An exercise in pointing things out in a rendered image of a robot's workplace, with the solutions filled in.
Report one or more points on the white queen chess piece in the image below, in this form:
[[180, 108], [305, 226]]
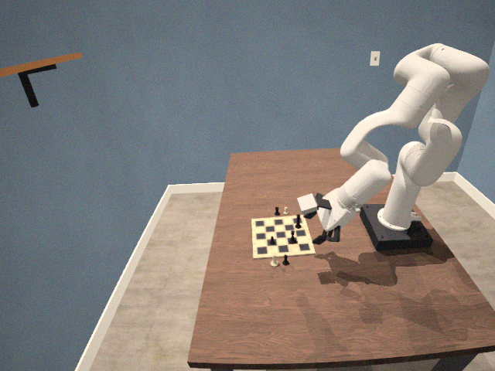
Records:
[[274, 263]]

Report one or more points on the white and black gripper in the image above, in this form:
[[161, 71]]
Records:
[[332, 219]]

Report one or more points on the cream chessboard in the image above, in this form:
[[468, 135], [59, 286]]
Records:
[[280, 227]]

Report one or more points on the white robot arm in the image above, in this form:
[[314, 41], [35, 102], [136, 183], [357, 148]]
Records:
[[425, 82]]

